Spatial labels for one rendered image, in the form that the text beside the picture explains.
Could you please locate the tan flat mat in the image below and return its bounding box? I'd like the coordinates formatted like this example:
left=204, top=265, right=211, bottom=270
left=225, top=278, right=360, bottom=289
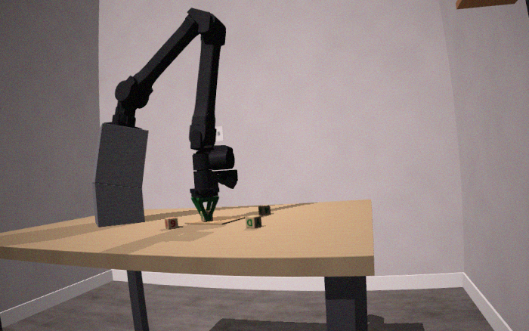
left=185, top=216, right=247, bottom=225

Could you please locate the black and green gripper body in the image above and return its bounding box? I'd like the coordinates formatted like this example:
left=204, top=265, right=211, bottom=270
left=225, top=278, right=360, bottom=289
left=190, top=169, right=219, bottom=198

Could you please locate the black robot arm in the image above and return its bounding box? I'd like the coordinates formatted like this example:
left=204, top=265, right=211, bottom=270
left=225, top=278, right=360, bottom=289
left=105, top=8, right=238, bottom=189

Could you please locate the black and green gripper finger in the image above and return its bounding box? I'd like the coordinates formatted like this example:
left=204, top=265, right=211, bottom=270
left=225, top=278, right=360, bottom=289
left=191, top=197, right=212, bottom=214
left=196, top=196, right=219, bottom=221

